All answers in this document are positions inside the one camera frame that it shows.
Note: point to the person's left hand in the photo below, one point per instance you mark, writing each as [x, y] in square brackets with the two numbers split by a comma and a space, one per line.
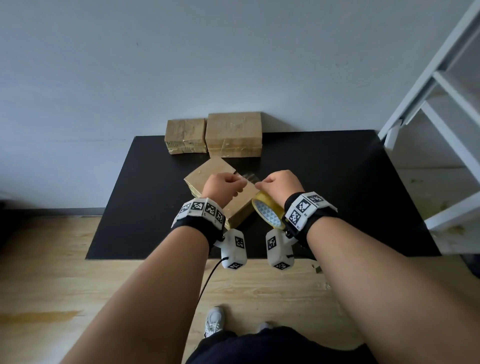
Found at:
[221, 187]

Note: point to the person's right hand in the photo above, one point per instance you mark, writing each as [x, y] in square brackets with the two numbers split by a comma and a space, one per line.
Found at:
[281, 185]

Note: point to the wide cardboard box torn flap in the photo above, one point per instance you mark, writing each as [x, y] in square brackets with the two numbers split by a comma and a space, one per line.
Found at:
[243, 204]

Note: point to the yellow tape roll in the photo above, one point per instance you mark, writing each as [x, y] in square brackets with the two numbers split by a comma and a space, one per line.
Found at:
[268, 213]

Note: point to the tall cardboard box square hole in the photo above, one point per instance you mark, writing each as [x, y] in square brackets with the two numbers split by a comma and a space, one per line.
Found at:
[232, 129]

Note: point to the small cardboard box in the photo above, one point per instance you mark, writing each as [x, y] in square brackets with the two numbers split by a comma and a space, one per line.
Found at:
[185, 133]

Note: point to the person's right forearm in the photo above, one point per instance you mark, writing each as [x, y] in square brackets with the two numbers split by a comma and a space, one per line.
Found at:
[393, 300]

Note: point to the person's left forearm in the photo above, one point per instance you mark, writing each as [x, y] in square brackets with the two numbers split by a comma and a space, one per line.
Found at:
[142, 303]

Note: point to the black marker wristband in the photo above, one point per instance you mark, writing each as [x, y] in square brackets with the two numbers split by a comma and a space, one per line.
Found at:
[309, 215]
[200, 219]

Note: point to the white left sneaker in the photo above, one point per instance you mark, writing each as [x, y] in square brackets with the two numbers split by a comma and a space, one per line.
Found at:
[214, 321]

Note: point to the white sneaker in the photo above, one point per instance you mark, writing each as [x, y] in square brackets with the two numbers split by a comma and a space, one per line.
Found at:
[264, 326]
[214, 321]

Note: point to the white right sneaker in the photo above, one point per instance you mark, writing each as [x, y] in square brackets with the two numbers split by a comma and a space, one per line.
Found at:
[264, 326]

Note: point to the black shorts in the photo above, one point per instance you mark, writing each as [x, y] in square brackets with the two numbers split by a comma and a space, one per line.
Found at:
[277, 348]

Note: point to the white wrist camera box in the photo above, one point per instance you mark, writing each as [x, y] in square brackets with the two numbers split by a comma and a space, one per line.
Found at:
[234, 249]
[279, 251]

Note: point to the white metal shelf frame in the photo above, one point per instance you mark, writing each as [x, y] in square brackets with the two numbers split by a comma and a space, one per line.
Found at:
[450, 219]

